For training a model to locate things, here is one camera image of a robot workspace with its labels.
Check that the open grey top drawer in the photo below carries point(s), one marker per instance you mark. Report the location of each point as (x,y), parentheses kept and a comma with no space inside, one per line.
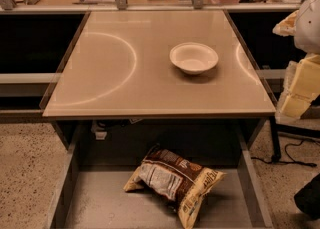
(91,188)

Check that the white bowl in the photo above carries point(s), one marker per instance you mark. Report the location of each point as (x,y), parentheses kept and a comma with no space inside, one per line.
(193,58)

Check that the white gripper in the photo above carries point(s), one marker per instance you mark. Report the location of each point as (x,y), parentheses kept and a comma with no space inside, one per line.
(309,26)

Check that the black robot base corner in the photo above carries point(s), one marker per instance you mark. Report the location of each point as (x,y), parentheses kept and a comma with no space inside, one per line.
(308,198)

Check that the brown yellow chip bag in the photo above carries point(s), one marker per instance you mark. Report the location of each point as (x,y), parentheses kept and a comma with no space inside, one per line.
(181,183)

